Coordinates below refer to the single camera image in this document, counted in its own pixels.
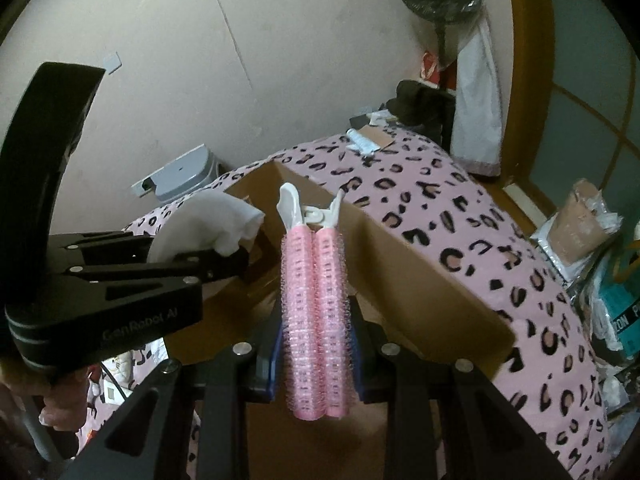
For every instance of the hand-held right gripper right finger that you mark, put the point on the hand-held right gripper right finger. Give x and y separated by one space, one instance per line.
358 360

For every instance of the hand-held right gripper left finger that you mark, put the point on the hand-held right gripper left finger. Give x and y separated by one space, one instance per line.
274 360

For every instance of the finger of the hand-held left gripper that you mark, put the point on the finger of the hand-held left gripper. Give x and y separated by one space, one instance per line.
100 242
165 272

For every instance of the pink hair roller clip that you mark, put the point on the pink hair roller clip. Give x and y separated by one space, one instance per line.
300 310

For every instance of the white cloth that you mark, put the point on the white cloth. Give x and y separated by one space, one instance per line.
200 225

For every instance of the brown cardboard box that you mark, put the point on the brown cardboard box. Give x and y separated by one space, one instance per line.
425 300

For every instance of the person's left hand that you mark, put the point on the person's left hand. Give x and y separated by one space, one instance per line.
67 397

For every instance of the pink leopard print blanket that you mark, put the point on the pink leopard print blanket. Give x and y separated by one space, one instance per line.
500 220

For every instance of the small white tube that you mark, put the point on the small white tube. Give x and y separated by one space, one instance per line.
362 142

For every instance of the brown cardboard sheet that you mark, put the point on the brown cardboard sheet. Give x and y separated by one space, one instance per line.
386 136

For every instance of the brown wrapped package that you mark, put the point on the brown wrapped package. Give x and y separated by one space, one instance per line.
580 225

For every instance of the black cloth pile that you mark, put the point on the black cloth pile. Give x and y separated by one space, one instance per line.
415 105

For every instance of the teal shopping bag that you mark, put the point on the teal shopping bag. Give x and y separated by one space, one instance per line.
620 305

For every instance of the white hanging towel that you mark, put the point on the white hanging towel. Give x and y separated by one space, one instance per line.
475 100

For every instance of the red box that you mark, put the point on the red box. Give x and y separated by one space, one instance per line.
430 67

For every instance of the wooden framed sliding door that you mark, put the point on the wooden framed sliding door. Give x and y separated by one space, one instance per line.
590 60

